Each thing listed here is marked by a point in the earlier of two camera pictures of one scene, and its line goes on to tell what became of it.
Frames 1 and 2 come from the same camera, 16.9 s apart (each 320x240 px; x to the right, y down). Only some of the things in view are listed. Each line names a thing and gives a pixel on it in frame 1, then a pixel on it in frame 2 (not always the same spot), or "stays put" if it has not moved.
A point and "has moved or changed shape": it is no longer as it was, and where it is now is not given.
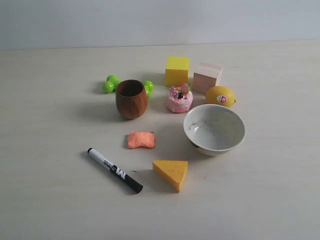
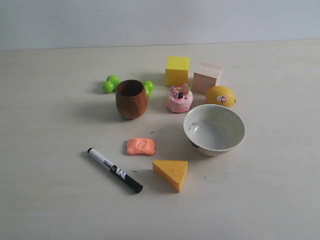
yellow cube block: x=177 y=71 stays put
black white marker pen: x=115 y=171 stays put
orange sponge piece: x=141 y=139 has moved or changed shape
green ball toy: x=110 y=86 stays put
